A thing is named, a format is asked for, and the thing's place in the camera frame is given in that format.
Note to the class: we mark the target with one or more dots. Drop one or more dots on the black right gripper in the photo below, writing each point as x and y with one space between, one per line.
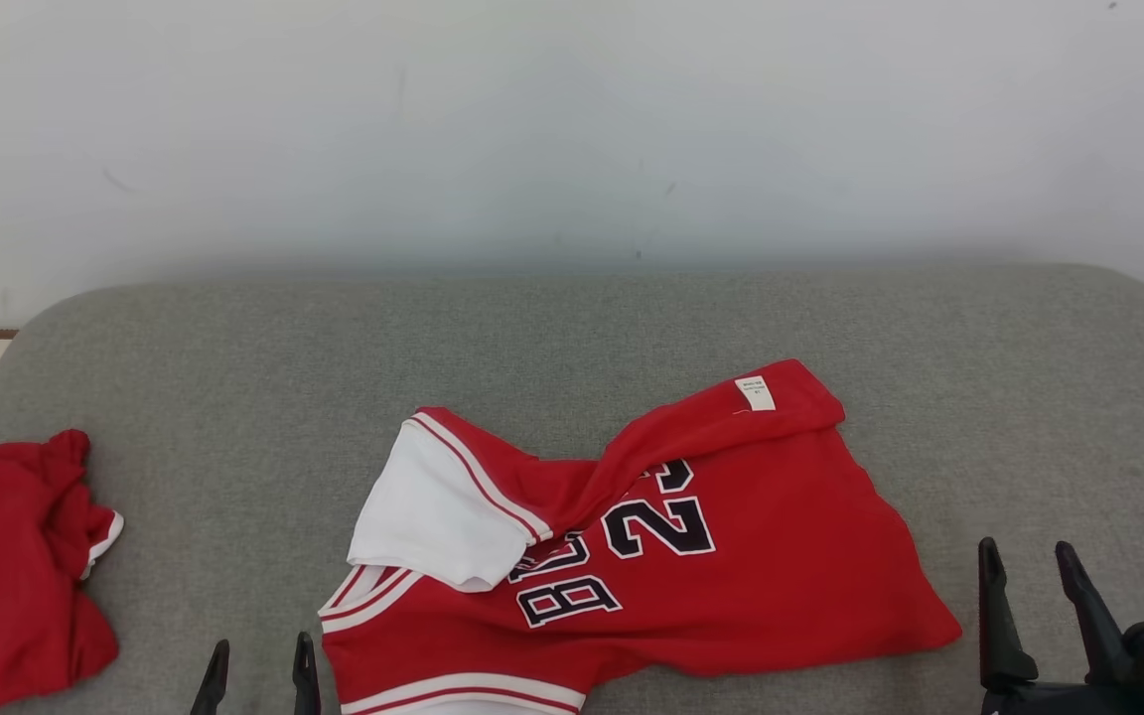
1059 700

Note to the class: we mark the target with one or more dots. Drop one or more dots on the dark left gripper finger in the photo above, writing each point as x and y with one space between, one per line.
306 685
213 685

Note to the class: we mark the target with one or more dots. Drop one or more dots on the red shorts white stripe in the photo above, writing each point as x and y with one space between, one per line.
6 566

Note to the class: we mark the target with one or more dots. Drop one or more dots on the red basketball jersey number 23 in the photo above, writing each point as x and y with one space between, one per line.
781 566

